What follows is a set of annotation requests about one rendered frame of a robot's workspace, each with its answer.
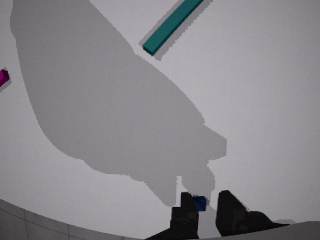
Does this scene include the small blue cube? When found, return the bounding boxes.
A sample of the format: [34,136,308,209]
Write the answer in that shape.
[193,196,207,212]

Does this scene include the small magenta block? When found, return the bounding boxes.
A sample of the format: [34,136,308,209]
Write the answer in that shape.
[0,69,9,87]

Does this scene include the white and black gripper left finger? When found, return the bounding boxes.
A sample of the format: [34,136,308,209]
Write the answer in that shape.
[144,192,199,240]

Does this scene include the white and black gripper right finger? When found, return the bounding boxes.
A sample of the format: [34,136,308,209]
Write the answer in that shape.
[216,190,290,236]

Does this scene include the teal rectangular rod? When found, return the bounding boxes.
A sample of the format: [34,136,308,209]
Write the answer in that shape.
[143,0,204,56]

